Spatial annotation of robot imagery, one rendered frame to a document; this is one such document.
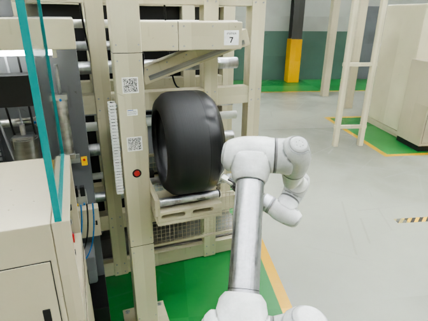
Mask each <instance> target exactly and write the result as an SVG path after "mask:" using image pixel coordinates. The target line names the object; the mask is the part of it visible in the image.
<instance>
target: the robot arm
mask: <svg viewBox="0 0 428 321"><path fill-rule="evenodd" d="M221 163H222V165H223V167H224V168H225V169H226V170H227V171H231V174H232V178H229V177H228V176H226V175H222V177H221V178H220V179H221V180H223V181H224V182H226V183H227V184H229V185H230V186H231V189H232V190H233V191H235V196H234V213H233V221H232V224H233V226H232V242H231V258H230V267H229V283H228V291H225V292H224V293H223V294H222V295H221V296H220V297H219V299H218V303H217V307H216V309H215V310H210V311H208V312H207V313H206V314H205V315H204V318H203V319H202V320H201V321H328V319H327V317H326V316H325V315H324V314H323V313H322V312H321V311H320V310H318V309H316V308H314V307H312V306H306V305H299V306H295V307H293V308H291V309H289V310H287V311H286V312H285V313H282V314H279V315H275V316H269V315H268V309H267V304H266V302H265V300H264V298H263V297H262V296H261V295H260V294H259V286H260V258H261V244H262V216H263V211H264V212H266V213H267V214H269V215H270V216H271V217H272V218H273V219H275V220H276V221H278V222H279V223H281V224H283V225H286V226H289V227H295V226H297V225H298V224H299V222H300V221H301V218H302V214H301V212H300V211H299V210H298V209H297V207H298V205H299V203H300V202H301V201H302V199H303V197H304V196H305V194H306V192H307V190H308V187H309V185H310V177H309V176H308V175H307V174H306V172H307V170H308V169H309V167H310V163H311V148H310V145H309V143H308V141H307V140H306V139H305V138H303V137H301V136H291V137H288V138H270V137H266V136H241V137H237V138H233V139H230V140H228V141H227V142H225V143H224V145H223V147H222V154H221ZM270 173H274V174H281V175H282V179H283V184H284V187H283V191H282V193H281V195H280V197H279V198H278V199H276V198H275V197H273V196H272V195H270V194H268V193H267V194H266V195H265V193H264V185H265V184H266V182H267V180H268V178H269V174H270Z"/></svg>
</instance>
